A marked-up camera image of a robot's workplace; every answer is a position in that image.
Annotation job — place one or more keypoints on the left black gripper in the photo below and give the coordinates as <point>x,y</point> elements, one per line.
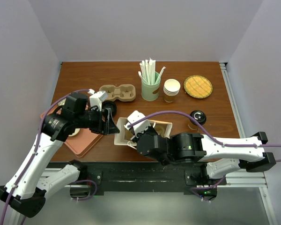
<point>100,127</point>

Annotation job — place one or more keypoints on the brown paper bag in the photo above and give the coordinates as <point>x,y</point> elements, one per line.
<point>119,138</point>

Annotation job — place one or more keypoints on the cardboard cup carrier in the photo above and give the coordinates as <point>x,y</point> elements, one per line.
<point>159,128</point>
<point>123,93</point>

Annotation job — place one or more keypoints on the single brown paper cup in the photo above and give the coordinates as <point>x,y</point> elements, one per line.
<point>193,126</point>

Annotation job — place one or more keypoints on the black cup lid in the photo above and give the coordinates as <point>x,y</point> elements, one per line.
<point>199,116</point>

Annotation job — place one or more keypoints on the stack of paper cups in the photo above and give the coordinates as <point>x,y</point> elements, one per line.
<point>171,89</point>

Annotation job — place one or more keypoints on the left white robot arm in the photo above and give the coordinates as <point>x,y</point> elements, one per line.
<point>25,192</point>

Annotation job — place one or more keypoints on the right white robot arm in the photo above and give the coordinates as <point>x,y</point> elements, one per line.
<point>221,155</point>

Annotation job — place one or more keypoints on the stack of black lids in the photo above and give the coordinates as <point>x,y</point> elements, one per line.
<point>111,105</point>

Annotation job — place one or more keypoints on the cream square bowl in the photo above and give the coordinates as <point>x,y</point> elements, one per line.
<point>75,132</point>

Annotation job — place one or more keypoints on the pink plastic tray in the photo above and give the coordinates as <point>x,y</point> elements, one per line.
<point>82,142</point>

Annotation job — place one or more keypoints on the green straw holder cup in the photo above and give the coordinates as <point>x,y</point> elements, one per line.
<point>150,92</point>

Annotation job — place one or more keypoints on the wrapped straws bundle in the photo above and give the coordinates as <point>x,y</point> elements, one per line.
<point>148,72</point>

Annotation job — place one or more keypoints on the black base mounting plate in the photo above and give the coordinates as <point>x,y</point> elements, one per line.
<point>141,177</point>

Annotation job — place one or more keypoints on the yellow woven coaster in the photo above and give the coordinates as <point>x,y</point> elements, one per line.
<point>198,87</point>

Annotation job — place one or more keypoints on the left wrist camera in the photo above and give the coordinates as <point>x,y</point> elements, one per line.
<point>96,98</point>

